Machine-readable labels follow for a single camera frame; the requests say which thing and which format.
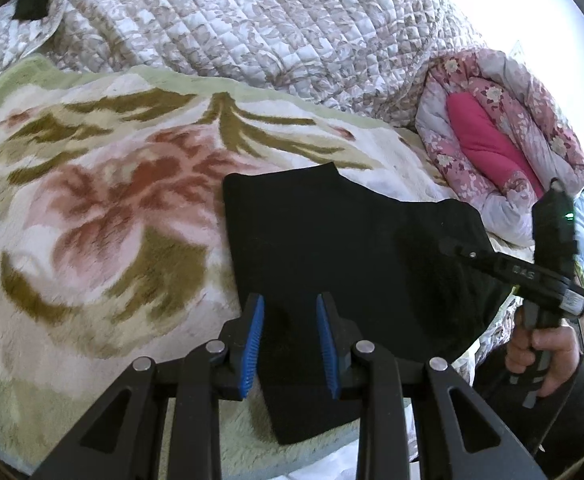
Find floral fleece blanket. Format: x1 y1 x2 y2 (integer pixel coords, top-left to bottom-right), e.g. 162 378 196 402
0 55 453 478

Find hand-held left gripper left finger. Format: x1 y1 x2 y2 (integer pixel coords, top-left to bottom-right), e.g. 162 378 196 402
32 292 265 480

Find quilted leaf-print bedspread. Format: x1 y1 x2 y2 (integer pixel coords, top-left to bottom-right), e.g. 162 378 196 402
0 0 488 128

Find person's right forearm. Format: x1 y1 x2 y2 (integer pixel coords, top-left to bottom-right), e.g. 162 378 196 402
472 344 584 480

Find person's right hand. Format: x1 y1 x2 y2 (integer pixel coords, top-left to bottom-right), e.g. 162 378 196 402
504 305 584 398

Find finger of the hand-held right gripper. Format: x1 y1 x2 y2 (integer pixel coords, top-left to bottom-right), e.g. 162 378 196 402
439 237 515 275

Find black pants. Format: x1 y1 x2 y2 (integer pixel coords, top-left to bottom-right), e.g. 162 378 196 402
222 161 515 447

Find plain pink cloth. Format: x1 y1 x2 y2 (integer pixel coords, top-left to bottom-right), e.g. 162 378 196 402
445 91 546 201

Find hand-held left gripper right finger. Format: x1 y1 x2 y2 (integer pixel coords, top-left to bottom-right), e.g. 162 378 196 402
315 291 549 480

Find pink floral comforter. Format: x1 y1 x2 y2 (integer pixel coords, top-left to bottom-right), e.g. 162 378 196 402
415 49 584 248

